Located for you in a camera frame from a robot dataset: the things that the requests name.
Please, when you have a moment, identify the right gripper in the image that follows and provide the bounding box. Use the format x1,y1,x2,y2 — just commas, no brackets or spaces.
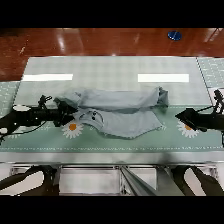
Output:
174,107,208,133

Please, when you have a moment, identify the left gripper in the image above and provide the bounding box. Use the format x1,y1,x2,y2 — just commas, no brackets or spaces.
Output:
53,100,80,128

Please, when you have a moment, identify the pale grey-blue shirt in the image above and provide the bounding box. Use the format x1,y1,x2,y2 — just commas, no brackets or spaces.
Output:
53,85,170,140

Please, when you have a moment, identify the blue round disc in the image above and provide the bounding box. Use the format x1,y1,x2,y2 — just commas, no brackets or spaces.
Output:
167,30,183,42

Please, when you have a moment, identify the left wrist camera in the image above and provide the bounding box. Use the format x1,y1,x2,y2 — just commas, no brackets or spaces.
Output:
37,94,54,110

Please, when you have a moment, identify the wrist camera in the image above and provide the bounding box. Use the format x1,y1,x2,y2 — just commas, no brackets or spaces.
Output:
37,94,54,110
212,88,224,114

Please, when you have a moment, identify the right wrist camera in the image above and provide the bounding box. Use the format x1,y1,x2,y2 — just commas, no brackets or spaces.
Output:
212,88,224,114

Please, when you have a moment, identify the black cable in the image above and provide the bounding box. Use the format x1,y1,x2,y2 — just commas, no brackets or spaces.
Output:
0,120,49,136

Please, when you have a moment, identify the silver frame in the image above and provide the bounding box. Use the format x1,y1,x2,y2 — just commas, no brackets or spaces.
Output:
0,151,224,197

